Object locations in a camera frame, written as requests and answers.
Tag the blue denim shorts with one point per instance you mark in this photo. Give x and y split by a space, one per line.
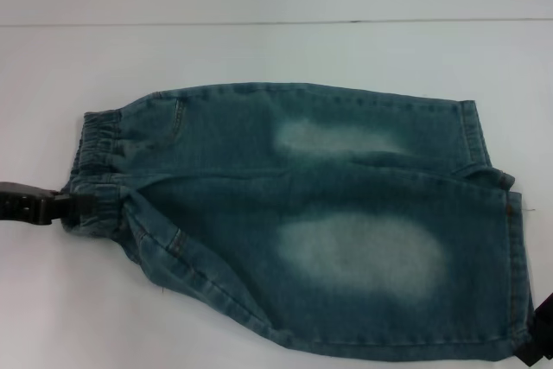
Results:
268 196

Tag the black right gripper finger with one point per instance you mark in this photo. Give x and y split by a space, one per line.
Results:
542 345
546 308

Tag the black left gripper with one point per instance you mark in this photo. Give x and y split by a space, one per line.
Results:
26 204

